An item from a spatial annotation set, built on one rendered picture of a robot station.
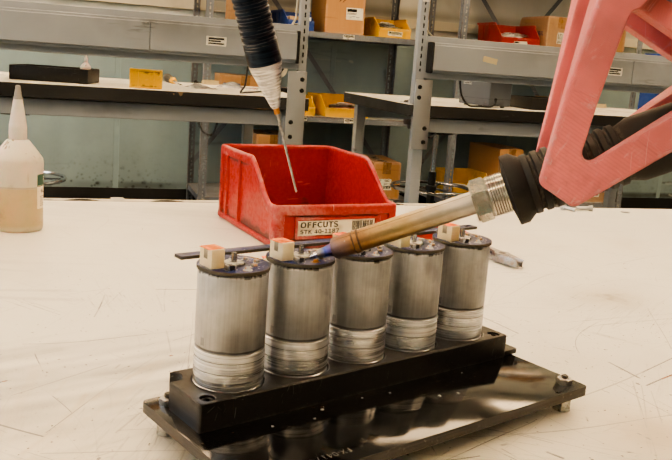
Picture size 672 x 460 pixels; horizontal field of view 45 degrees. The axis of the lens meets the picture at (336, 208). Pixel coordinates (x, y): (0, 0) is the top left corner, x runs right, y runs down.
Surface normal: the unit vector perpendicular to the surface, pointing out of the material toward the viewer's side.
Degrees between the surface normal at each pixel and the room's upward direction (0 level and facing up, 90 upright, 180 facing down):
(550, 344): 0
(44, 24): 90
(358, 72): 90
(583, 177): 98
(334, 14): 90
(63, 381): 0
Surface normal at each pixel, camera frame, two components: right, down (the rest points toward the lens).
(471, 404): 0.07, -0.98
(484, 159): -0.92, 0.02
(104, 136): 0.30, 0.19
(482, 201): -0.13, 0.17
